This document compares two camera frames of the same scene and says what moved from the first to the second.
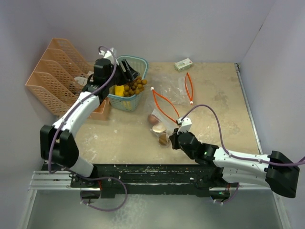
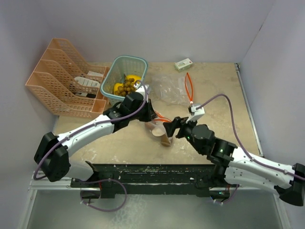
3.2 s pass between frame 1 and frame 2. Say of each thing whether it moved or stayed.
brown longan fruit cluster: moved
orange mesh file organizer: stayed
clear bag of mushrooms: moved
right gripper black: moved
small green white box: stayed
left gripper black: moved
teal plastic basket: stayed
